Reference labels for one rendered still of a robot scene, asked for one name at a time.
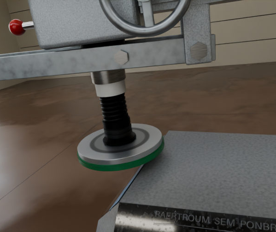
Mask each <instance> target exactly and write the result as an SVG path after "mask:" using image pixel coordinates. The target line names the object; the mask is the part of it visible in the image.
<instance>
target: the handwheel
mask: <svg viewBox="0 0 276 232"><path fill-rule="evenodd" d="M138 1H140V2H141V5H142V11H143V17H144V24H145V26H140V25H135V24H132V23H130V22H128V21H126V20H125V19H123V18H122V17H121V16H120V15H119V14H118V13H117V12H116V10H115V9H114V7H113V5H112V3H111V1H110V0H99V3H100V6H101V8H102V10H103V12H104V14H105V15H106V17H107V18H108V20H109V21H110V22H111V23H112V24H113V25H114V26H115V27H116V28H118V29H119V30H120V31H122V32H124V33H126V34H129V35H131V36H136V37H153V36H157V35H160V34H163V33H165V32H167V31H168V30H170V29H171V28H173V27H174V26H175V25H176V24H177V23H178V22H179V21H180V20H181V19H182V18H183V16H184V15H185V13H186V11H187V10H188V8H189V5H190V3H191V0H179V1H178V3H177V5H176V7H175V9H174V10H173V12H172V13H171V14H170V15H169V16H168V17H167V18H166V19H164V20H163V21H161V22H159V23H157V24H155V22H154V15H153V6H152V0H138Z"/></svg>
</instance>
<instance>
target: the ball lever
mask: <svg viewBox="0 0 276 232"><path fill-rule="evenodd" d="M28 29H34V24H33V21H31V22H25V23H24V22H23V21H21V20H19V19H14V20H12V21H10V23H9V30H10V31H11V33H13V34H14V35H23V34H24V33H25V31H26V30H28Z"/></svg>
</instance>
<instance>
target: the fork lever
mask: <svg viewBox="0 0 276 232"><path fill-rule="evenodd" d="M211 46H212V60H213V61H215V60H216V40H215V34H211ZM190 53H191V57H192V58H194V59H197V60H199V61H200V60H201V59H203V58H204V57H206V56H207V45H204V44H202V43H200V42H197V43H195V44H194V45H193V46H191V47H190ZM171 64H185V51H184V40H183V34H181V35H169V36H161V37H152V38H144V39H135V40H127V41H125V44H117V45H109V46H97V47H88V48H81V47H80V46H71V47H64V48H57V49H51V50H44V49H43V50H35V51H26V52H15V53H6V54H0V81H5V80H15V79H25V78H35V77H45V76H55V75H68V74H78V73H88V72H98V71H108V70H122V69H132V68H142V67H152V66H161V65H171Z"/></svg>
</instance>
